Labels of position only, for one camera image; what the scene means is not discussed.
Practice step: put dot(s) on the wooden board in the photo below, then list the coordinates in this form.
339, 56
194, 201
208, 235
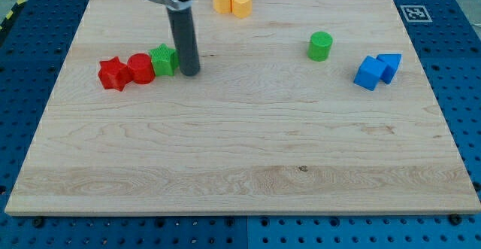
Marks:
261, 130

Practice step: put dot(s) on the blue triangle block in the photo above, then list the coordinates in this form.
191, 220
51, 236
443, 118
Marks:
392, 61

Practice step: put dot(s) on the white fiducial marker tag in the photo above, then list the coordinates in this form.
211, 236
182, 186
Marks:
416, 14

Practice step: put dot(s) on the green cylinder block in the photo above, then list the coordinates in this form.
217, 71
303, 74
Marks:
319, 46

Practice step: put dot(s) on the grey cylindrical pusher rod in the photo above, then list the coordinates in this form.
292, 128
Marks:
183, 31

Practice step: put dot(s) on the blue cube block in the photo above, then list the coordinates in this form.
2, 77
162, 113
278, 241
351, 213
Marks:
369, 73

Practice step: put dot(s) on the green star block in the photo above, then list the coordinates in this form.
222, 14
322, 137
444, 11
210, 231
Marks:
164, 60

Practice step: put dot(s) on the red cylinder block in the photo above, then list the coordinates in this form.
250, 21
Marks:
141, 68

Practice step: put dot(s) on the red star block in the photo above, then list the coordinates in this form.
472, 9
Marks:
114, 74

